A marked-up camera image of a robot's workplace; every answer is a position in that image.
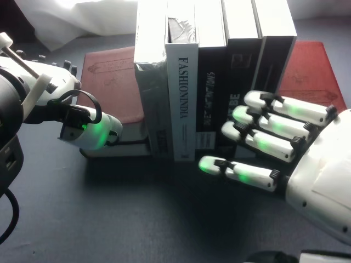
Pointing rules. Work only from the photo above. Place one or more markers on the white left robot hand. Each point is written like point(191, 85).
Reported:
point(60, 79)

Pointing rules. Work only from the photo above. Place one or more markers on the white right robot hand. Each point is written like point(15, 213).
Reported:
point(315, 175)

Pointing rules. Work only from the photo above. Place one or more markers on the black LET IT BE book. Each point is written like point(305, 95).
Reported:
point(241, 68)

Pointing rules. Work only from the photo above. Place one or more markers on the red embossed book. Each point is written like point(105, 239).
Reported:
point(109, 82)
point(310, 71)

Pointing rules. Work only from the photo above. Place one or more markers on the silver grey book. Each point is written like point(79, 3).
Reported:
point(153, 96)

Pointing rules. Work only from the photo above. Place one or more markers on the white FASHIONINDIA book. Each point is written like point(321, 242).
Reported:
point(182, 109)

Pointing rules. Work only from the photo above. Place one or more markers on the black DUET book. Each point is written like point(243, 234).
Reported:
point(211, 90)

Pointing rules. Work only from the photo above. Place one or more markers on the white cloth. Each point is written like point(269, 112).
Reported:
point(76, 19)

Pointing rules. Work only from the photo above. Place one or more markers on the grey table cloth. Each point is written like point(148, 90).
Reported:
point(137, 219)

